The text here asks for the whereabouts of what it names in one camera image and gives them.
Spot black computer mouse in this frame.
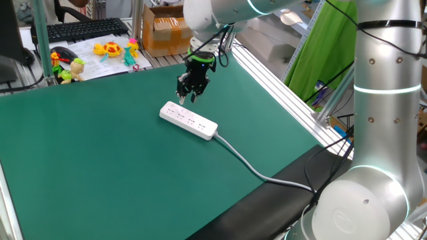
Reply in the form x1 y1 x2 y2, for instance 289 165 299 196
49 46 79 65

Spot aluminium frame strut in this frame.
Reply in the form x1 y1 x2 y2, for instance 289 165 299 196
131 0 145 41
313 63 355 129
30 0 57 87

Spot black arm strap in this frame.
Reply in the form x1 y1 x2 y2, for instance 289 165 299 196
356 19 424 31

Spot teal fish toy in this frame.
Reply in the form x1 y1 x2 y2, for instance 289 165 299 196
122 46 137 67

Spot white printed paper sheets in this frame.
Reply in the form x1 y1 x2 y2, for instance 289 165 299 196
49 33 153 81

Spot black office chair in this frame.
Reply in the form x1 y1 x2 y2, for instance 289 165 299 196
49 0 93 23

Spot orange red toy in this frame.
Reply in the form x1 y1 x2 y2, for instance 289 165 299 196
49 51 71 75

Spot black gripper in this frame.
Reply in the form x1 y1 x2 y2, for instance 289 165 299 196
175 60 218 106

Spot thin black cables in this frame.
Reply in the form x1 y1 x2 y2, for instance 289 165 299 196
303 131 355 207

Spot beige doll green cap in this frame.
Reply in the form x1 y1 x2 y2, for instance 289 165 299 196
68 57 87 83

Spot green table mat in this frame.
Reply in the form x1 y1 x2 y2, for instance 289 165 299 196
0 51 322 240

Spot white four-socket power strip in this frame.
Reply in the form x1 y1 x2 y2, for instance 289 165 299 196
159 101 219 141

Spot yellow duck toy pink hat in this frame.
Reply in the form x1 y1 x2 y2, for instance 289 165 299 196
126 37 140 58

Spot black tripod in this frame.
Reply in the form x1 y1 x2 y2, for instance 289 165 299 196
336 112 355 135

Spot white power strip cord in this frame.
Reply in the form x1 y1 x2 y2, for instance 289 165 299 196
212 131 318 195

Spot blue plastic part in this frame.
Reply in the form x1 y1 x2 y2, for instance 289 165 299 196
333 125 350 142

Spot green cloth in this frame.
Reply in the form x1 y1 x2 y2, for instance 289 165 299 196
284 0 358 103

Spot brown cardboard box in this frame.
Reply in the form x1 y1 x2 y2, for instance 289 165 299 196
141 3 194 58

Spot white perforated shelf upright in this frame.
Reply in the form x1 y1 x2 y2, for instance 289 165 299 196
282 0 326 83

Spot green flange ring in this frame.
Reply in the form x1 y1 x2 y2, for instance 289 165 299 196
185 47 216 65

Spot seated person light shirt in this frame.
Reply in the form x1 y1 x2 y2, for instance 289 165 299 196
12 0 59 27

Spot black camera cable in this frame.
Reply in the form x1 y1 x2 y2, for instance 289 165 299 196
183 0 427 68

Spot black monitor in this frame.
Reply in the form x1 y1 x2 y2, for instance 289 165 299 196
0 0 36 84

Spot yellow turtle toy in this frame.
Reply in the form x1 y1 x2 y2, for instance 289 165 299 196
92 41 124 63

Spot black table mat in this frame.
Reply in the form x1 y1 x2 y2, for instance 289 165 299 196
185 143 354 240

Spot black keyboard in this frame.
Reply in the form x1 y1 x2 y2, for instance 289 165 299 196
29 17 130 45

